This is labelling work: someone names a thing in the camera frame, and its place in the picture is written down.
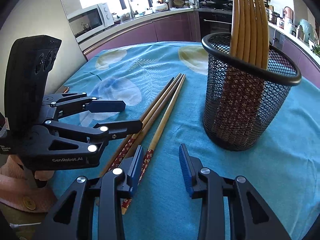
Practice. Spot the stainless steel stock pot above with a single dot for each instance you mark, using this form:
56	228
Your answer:
273	16

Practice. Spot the blue floral tablecloth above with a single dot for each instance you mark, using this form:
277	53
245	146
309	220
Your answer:
250	167

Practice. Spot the purple cabinets with sink counter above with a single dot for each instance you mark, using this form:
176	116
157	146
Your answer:
140	32

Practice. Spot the black integrated stove oven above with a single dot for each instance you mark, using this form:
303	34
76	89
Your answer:
212	22

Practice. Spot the white casserole pot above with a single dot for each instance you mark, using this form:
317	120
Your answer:
160	6

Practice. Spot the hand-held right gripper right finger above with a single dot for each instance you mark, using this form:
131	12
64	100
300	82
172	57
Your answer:
185	170

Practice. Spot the pink electric kettle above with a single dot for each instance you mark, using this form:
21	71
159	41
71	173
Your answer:
288	12

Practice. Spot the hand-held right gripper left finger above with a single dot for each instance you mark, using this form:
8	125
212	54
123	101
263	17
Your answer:
137	167

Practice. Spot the black mesh utensil holder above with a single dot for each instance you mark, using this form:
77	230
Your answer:
275	110

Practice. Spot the patterned-end wooden chopstick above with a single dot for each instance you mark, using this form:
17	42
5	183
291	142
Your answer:
167	92
164	120
159	95

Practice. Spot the white microwave oven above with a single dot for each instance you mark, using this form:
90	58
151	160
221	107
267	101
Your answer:
87	21

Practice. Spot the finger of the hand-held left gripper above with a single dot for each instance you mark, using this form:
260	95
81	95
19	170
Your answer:
125	128
107	106

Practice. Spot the purple cabinets with peninsula counter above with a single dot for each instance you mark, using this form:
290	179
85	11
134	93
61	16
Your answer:
307	62

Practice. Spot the copper-coloured smartphone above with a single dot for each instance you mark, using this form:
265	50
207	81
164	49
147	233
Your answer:
62	89

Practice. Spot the light green kitchen appliance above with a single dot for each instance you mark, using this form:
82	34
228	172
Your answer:
306	30

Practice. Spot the bunch of green vegetables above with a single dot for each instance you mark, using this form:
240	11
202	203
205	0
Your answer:
317	50

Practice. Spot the steel kitchen faucet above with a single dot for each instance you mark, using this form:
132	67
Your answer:
130	5

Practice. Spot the black lidded wok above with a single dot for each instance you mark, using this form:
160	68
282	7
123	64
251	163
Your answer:
207	3
226	5

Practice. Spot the bunch of wooden chopsticks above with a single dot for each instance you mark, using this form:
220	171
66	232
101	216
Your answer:
246	30

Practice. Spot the woven basket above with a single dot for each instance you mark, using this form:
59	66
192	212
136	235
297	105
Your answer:
178	3

